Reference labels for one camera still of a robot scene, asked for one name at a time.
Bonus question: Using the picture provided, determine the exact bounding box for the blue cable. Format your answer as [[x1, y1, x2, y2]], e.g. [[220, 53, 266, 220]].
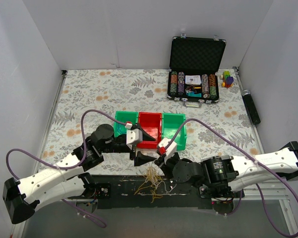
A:
[[115, 123, 127, 136]]

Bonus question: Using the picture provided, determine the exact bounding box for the yellow cable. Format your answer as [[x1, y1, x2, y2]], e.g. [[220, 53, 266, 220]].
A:
[[133, 166, 167, 204]]

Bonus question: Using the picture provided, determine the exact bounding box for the white cable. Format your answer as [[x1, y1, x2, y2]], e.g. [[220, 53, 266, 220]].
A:
[[161, 182, 178, 193]]

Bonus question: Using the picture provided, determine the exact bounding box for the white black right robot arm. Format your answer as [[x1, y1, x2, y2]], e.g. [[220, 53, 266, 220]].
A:
[[154, 141, 298, 198]]

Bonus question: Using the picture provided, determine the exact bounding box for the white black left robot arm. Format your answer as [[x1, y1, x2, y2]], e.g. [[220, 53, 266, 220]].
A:
[[2, 123, 155, 224]]

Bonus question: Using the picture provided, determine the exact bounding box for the red plastic bin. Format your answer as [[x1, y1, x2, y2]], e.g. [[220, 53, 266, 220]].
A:
[[137, 112, 162, 149]]

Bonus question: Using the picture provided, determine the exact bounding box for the green plastic bin left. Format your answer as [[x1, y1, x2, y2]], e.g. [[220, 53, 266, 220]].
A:
[[112, 111, 140, 139]]

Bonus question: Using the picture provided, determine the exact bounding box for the green plastic bin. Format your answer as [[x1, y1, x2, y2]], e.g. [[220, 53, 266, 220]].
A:
[[112, 111, 140, 139], [161, 113, 187, 151]]

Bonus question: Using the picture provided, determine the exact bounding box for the green plastic bin right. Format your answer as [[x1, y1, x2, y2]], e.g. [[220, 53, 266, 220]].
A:
[[161, 113, 187, 151]]

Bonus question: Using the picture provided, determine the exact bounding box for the teal plastic piece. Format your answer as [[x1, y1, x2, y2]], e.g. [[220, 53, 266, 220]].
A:
[[187, 92, 202, 98]]

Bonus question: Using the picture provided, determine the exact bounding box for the floral table mat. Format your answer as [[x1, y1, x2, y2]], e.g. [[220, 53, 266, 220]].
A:
[[41, 69, 263, 164]]

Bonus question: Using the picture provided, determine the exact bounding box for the black poker chip case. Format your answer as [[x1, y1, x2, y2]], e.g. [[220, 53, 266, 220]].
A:
[[167, 36, 226, 107]]

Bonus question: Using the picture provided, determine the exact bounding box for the white card deck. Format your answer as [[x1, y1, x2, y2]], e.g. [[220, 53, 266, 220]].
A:
[[185, 75, 202, 85]]

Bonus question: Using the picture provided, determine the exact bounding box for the black cylindrical flashlight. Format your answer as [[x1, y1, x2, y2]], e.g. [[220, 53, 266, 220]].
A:
[[241, 89, 261, 125]]

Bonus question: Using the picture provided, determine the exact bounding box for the colourful toy block train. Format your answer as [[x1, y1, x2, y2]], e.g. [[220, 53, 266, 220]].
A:
[[220, 71, 234, 88]]

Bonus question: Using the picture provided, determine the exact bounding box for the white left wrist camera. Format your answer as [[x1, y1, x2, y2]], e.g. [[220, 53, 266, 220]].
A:
[[125, 121, 143, 149]]

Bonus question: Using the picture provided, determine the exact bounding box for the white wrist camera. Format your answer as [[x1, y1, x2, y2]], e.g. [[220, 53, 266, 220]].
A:
[[157, 137, 177, 161], [125, 121, 143, 149]]

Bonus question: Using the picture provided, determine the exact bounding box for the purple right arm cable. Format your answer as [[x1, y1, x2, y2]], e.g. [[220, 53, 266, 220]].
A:
[[166, 118, 298, 238]]

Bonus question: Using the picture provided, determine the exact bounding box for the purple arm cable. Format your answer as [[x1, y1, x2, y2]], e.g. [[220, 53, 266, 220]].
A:
[[166, 118, 298, 238], [6, 109, 130, 228]]

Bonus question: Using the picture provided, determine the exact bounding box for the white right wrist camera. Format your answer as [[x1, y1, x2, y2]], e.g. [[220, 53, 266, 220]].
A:
[[157, 137, 177, 161]]

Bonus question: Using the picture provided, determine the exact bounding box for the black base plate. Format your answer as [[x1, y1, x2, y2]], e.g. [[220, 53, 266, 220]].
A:
[[70, 175, 245, 211]]

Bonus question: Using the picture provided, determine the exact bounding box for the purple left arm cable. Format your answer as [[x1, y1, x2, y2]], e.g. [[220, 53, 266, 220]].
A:
[[6, 109, 130, 228]]

